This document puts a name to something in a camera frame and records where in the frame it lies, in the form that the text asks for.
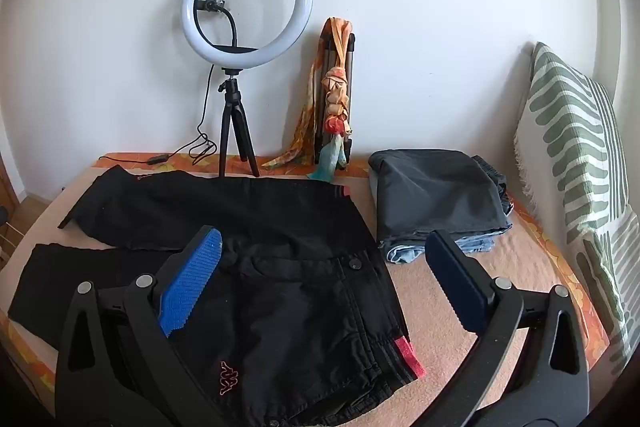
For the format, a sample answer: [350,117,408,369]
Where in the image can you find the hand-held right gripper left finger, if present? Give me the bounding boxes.
[54,225,236,427]

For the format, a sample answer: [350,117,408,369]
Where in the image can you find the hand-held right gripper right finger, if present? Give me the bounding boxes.
[424,229,588,427]

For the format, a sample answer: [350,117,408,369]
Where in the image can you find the black pants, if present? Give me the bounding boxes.
[7,164,428,427]

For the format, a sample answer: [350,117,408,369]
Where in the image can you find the folded blue jeans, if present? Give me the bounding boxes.
[380,192,516,265]

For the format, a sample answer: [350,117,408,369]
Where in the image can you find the tan blanket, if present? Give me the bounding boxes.
[7,157,581,427]

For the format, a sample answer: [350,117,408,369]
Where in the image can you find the pile of dark folded clothes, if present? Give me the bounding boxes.
[368,149,511,244]

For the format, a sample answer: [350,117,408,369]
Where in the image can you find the orange floral bedsheet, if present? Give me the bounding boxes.
[0,151,616,408]

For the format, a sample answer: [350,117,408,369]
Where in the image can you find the black mini tripod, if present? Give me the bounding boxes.
[217,67,261,180]

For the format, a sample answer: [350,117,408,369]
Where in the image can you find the green striped white cushion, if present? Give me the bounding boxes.
[514,42,640,360]

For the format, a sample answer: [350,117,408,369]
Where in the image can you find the orange patterned scarf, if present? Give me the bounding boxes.
[261,17,356,182]

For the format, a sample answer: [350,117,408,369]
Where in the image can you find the black ring light cable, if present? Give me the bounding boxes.
[102,64,219,168]

